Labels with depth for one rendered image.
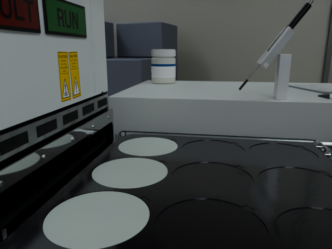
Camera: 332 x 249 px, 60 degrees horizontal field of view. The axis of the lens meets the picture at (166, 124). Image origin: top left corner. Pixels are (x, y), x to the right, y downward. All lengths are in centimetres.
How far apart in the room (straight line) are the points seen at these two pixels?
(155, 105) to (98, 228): 34
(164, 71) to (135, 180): 49
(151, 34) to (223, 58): 81
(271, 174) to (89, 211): 23
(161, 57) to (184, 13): 221
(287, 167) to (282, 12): 253
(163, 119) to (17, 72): 31
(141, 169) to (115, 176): 4
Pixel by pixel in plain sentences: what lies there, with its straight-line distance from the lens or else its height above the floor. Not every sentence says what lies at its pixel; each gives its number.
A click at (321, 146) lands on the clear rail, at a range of 54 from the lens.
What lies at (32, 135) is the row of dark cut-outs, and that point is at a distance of 38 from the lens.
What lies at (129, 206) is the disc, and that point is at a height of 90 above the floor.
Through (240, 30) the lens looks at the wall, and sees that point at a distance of 290.
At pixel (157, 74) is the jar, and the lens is 81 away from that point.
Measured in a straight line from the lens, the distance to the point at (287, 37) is 59.
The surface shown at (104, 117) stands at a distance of 56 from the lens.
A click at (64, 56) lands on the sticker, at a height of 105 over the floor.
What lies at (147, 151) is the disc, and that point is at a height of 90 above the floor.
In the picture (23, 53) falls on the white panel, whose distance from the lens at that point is 37.
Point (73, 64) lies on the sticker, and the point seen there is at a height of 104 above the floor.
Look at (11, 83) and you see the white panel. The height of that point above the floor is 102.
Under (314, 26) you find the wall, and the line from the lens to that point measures 292.
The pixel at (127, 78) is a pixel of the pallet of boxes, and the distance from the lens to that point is 205.
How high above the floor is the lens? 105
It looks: 14 degrees down
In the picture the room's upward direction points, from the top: straight up
